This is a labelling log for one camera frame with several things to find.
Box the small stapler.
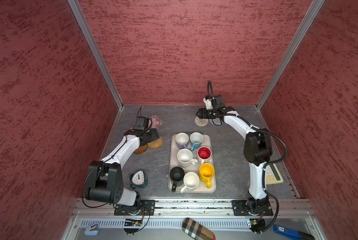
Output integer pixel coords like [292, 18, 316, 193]
[84, 223, 99, 236]

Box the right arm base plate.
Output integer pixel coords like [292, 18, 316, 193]
[232, 199, 274, 217]

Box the teal alarm clock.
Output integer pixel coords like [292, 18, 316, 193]
[128, 170, 148, 190]

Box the blue handled tool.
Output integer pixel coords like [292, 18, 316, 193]
[273, 225, 315, 240]

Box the brown glossy round coaster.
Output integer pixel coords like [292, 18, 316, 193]
[133, 145, 148, 155]

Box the blue mug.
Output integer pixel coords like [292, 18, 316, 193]
[190, 132, 204, 151]

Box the grey round coaster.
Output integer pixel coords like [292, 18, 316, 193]
[209, 118, 223, 126]

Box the plaid glasses case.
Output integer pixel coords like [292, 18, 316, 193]
[182, 218, 216, 240]

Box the brown wicker round coaster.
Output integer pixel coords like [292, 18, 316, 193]
[147, 137, 163, 149]

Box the white mug front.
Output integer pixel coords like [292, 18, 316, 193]
[180, 172, 200, 193]

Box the cream calculator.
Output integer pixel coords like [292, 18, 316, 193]
[266, 164, 284, 185]

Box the red mug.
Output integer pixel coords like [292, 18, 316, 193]
[197, 147, 212, 164]

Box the white mug centre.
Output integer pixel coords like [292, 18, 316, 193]
[177, 149, 198, 168]

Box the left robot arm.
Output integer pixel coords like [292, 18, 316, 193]
[82, 129, 160, 207]

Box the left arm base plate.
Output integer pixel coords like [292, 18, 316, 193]
[114, 199, 156, 217]

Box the pink flower coaster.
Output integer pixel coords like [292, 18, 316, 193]
[150, 115, 163, 130]

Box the beige serving tray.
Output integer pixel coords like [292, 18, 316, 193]
[168, 134, 217, 194]

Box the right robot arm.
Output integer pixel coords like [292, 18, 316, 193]
[196, 107, 284, 216]

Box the white mug purple outside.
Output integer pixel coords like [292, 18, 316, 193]
[175, 133, 190, 150]

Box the black mug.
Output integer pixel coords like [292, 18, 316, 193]
[169, 167, 185, 192]

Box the yellow mug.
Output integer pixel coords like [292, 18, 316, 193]
[199, 163, 215, 189]

